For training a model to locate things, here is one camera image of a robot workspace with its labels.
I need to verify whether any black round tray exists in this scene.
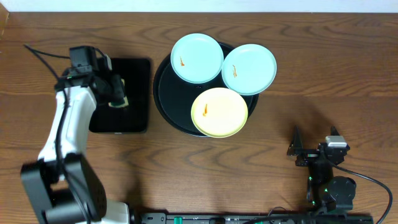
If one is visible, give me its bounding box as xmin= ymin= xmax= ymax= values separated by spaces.
xmin=152 ymin=40 xmax=259 ymax=138

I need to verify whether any yellow green sponge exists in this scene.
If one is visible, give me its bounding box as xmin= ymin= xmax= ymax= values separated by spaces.
xmin=108 ymin=79 xmax=129 ymax=108

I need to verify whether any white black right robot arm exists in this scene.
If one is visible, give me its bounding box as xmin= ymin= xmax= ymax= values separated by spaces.
xmin=287 ymin=126 xmax=356 ymax=214

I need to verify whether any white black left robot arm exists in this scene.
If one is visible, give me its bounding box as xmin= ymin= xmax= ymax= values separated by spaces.
xmin=21 ymin=74 xmax=130 ymax=223

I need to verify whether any yellow plate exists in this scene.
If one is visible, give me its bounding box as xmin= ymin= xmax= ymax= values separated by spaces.
xmin=190 ymin=88 xmax=248 ymax=138

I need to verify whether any black rectangular tray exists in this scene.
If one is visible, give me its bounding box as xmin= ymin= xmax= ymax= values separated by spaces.
xmin=89 ymin=58 xmax=150 ymax=134

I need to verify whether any light blue plate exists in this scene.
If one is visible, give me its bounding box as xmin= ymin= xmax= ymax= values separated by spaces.
xmin=170 ymin=33 xmax=224 ymax=84
xmin=221 ymin=44 xmax=277 ymax=95

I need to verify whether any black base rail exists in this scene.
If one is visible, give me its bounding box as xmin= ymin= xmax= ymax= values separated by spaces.
xmin=129 ymin=212 xmax=374 ymax=224

